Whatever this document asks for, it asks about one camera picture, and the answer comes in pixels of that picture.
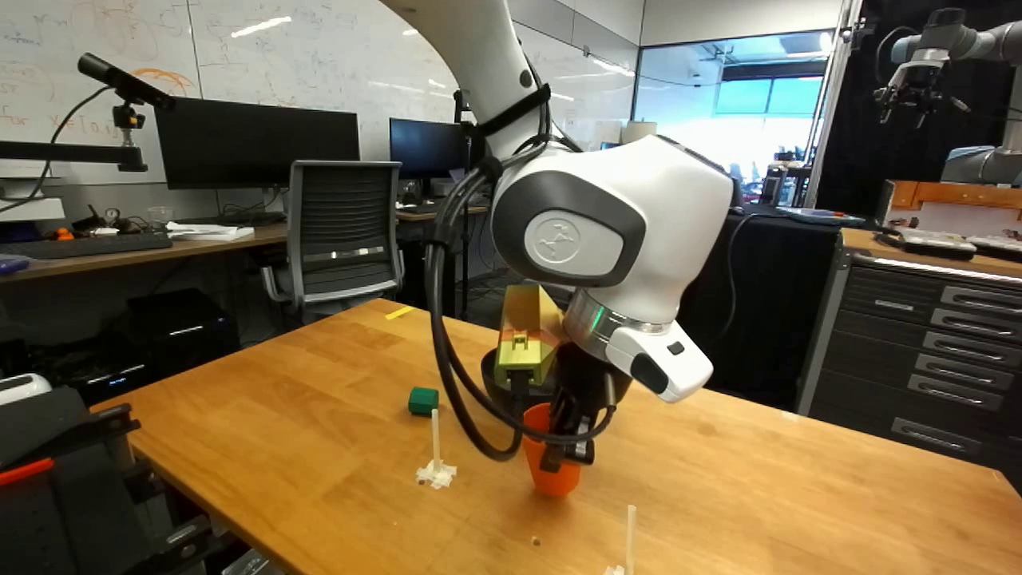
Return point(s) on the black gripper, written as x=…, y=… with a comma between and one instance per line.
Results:
x=587, y=393

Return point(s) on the orange plastic cup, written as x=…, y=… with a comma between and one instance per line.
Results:
x=550, y=477

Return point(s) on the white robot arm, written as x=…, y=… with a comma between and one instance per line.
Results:
x=624, y=232

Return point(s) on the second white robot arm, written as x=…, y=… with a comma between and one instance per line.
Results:
x=926, y=56

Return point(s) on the small green block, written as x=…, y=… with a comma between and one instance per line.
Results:
x=423, y=401

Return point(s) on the grey mesh office chair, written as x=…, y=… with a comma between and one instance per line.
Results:
x=340, y=235

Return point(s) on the grey drawer cabinet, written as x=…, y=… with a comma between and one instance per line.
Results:
x=921, y=351

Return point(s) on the black computer monitor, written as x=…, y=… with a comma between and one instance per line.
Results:
x=241, y=144

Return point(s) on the yellow wrist camera mount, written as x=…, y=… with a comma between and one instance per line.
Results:
x=532, y=331

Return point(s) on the white clear marker post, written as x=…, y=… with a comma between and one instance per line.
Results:
x=440, y=473

